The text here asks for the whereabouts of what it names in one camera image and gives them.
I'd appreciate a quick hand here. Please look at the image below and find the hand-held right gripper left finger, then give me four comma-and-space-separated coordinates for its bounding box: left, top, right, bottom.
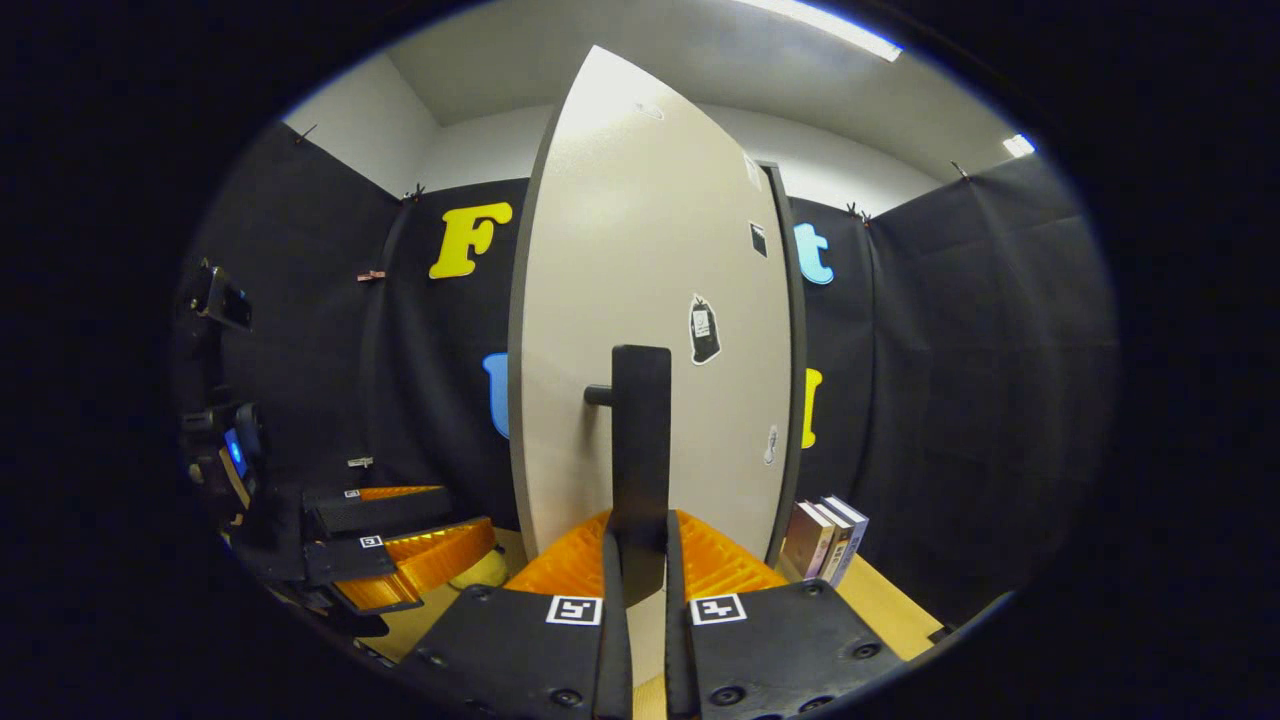
395, 508, 633, 720

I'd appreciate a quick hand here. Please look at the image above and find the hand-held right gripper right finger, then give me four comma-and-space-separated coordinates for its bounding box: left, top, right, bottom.
664, 508, 906, 720

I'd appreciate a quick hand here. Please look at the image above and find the black door handle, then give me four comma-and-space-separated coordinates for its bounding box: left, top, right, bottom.
583, 344, 673, 608

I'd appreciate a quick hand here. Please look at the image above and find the beige cabinet door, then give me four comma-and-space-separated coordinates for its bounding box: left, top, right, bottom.
507, 44, 796, 691

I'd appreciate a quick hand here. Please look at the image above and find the black backdrop cloth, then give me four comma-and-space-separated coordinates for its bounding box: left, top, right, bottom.
175, 120, 1119, 626

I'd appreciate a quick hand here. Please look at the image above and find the long ceiling light panel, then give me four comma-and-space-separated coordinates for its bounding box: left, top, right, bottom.
740, 0, 904, 63

